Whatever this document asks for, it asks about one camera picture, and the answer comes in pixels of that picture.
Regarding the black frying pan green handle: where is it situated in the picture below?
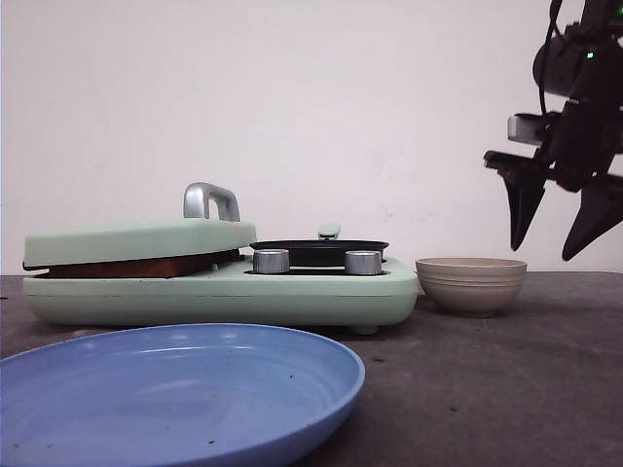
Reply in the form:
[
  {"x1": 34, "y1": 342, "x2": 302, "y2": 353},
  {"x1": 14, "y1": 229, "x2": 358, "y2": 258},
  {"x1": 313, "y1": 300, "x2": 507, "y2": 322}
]
[{"x1": 249, "y1": 238, "x2": 389, "y2": 268}]

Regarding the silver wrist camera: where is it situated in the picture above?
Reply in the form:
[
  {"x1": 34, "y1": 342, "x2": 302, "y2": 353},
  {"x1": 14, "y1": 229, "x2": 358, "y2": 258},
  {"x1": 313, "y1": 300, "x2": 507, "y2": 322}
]
[{"x1": 507, "y1": 112, "x2": 561, "y2": 146}]

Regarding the right silver control knob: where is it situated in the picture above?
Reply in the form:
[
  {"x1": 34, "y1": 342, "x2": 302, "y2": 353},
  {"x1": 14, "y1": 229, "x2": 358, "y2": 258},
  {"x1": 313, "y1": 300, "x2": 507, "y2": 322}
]
[{"x1": 345, "y1": 250, "x2": 383, "y2": 275}]

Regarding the silver control knob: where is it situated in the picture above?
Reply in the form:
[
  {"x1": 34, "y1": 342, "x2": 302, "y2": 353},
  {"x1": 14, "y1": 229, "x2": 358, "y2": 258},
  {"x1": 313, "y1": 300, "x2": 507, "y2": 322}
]
[
  {"x1": 253, "y1": 248, "x2": 290, "y2": 274},
  {"x1": 345, "y1": 250, "x2": 383, "y2": 275}
]

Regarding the blue plate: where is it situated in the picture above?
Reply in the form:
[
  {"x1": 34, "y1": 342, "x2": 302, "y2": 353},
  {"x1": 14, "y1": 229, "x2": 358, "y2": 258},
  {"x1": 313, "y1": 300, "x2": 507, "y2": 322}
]
[{"x1": 1, "y1": 324, "x2": 365, "y2": 466}]

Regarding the white bread slice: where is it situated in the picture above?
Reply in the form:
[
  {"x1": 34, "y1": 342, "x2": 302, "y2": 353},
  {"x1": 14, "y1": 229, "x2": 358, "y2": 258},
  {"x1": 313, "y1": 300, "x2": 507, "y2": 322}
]
[{"x1": 47, "y1": 249, "x2": 242, "y2": 278}]

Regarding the grey table mat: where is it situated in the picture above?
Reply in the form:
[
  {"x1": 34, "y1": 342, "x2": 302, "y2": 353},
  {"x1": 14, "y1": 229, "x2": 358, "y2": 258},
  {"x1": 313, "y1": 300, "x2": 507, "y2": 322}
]
[{"x1": 1, "y1": 272, "x2": 622, "y2": 466}]

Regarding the left silver control knob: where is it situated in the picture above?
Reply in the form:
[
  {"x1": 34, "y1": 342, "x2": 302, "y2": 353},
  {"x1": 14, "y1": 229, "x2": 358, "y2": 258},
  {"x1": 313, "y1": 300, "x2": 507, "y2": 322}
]
[{"x1": 253, "y1": 248, "x2": 290, "y2": 274}]

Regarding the beige ceramic bowl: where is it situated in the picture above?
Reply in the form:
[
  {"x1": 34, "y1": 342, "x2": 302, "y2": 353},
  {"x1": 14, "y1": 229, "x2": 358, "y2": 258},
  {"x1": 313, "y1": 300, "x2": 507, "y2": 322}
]
[{"x1": 416, "y1": 257, "x2": 528, "y2": 317}]

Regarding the mint green breakfast maker base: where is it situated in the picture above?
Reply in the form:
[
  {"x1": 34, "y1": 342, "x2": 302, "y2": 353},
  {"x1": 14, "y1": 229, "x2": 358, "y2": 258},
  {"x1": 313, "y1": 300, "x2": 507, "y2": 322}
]
[{"x1": 22, "y1": 258, "x2": 421, "y2": 334}]

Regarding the breakfast maker hinged lid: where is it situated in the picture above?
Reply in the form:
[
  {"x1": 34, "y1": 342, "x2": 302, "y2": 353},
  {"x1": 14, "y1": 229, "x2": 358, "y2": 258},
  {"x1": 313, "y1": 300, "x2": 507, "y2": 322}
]
[{"x1": 22, "y1": 182, "x2": 256, "y2": 272}]

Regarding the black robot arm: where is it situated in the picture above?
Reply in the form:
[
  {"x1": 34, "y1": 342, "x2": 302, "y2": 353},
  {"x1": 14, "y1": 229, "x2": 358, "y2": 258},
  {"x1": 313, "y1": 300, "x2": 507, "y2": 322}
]
[{"x1": 484, "y1": 1, "x2": 622, "y2": 261}]

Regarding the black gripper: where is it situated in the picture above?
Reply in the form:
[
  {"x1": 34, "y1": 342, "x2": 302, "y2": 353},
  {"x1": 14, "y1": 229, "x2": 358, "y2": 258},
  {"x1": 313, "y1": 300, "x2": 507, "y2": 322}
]
[{"x1": 484, "y1": 99, "x2": 622, "y2": 261}]

